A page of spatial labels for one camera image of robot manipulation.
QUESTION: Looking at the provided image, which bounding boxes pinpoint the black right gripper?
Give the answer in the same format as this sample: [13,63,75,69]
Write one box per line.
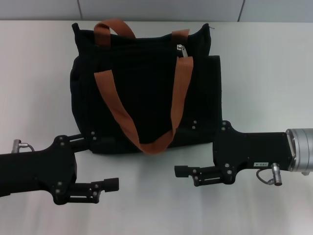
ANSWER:
[174,118,296,188]

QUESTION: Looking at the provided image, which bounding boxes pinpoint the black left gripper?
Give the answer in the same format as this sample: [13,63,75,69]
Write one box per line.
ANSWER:
[0,131,120,206]

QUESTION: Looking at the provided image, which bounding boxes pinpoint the black food bag brown handles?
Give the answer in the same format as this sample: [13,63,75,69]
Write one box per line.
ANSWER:
[69,20,223,155]

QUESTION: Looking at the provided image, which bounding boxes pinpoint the silver zipper pull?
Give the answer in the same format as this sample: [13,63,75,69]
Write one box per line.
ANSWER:
[176,44,193,60]

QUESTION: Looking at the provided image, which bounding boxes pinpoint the left gripper cable with plug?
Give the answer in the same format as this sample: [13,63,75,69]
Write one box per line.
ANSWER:
[12,139,35,154]

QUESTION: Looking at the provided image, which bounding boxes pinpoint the gripper cable with plug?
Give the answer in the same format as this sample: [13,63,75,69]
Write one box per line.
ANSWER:
[12,139,35,154]
[256,163,282,187]

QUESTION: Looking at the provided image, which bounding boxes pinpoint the right gripper cable with plug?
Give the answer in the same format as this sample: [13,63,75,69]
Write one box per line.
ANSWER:
[256,163,282,187]

